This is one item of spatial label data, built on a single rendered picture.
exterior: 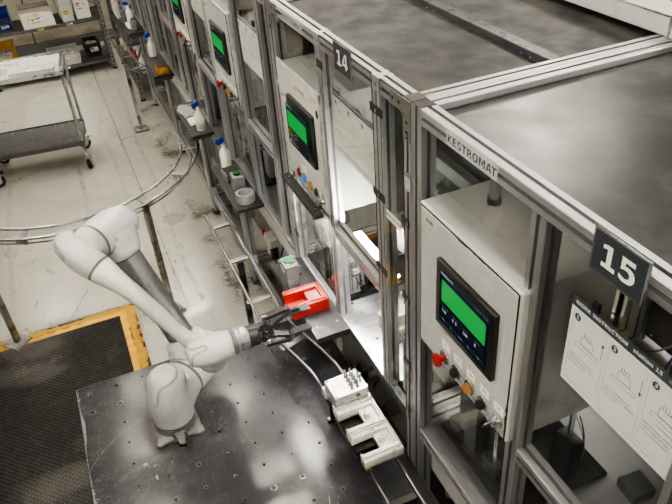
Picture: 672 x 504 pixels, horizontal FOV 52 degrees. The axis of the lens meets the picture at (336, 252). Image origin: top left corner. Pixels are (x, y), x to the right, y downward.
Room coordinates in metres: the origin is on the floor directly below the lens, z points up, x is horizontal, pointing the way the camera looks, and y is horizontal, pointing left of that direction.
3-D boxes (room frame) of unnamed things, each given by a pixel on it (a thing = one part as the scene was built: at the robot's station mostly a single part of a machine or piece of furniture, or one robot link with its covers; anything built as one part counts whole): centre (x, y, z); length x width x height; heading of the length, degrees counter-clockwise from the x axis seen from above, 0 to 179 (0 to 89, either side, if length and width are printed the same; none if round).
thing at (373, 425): (1.58, -0.04, 0.84); 0.36 x 0.14 x 0.10; 21
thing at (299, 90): (2.33, -0.02, 1.60); 0.42 x 0.29 x 0.46; 21
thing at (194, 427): (1.77, 0.65, 0.71); 0.22 x 0.18 x 0.06; 21
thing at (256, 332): (1.77, 0.28, 1.12); 0.09 x 0.07 x 0.08; 111
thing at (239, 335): (1.75, 0.35, 1.12); 0.09 x 0.06 x 0.09; 21
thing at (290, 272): (2.31, 0.19, 0.97); 0.08 x 0.08 x 0.12; 21
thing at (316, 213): (2.28, 0.11, 1.37); 0.36 x 0.04 x 0.04; 21
